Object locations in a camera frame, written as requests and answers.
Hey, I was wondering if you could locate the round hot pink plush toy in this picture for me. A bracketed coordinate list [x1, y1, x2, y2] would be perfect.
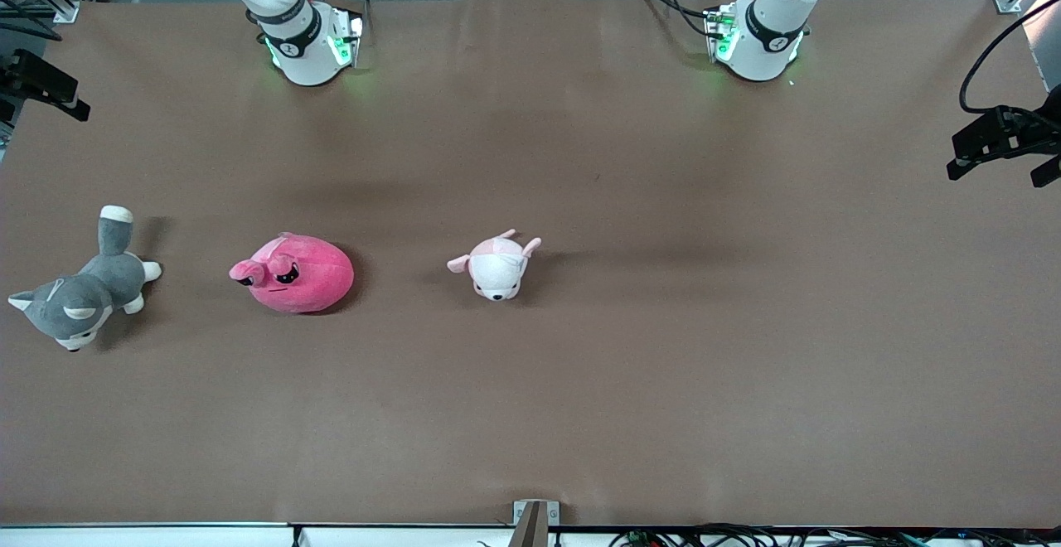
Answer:
[229, 233, 356, 315]

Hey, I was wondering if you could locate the grey white husky plush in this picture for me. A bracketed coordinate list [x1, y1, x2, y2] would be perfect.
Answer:
[8, 205, 162, 353]

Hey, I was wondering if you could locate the light pink white puppy plush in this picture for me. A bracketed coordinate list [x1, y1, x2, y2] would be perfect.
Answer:
[447, 230, 542, 302]

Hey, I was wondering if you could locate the brown table cover sheet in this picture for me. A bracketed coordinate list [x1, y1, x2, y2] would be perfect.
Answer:
[0, 0, 1061, 529]

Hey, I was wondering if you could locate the white table edge rail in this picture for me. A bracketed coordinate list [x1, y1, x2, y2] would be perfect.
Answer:
[0, 522, 515, 547]

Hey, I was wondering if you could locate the black cable bundle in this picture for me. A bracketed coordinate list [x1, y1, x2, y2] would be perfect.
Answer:
[609, 524, 1061, 547]

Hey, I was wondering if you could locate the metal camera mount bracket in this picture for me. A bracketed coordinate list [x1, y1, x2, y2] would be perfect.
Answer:
[512, 500, 560, 547]

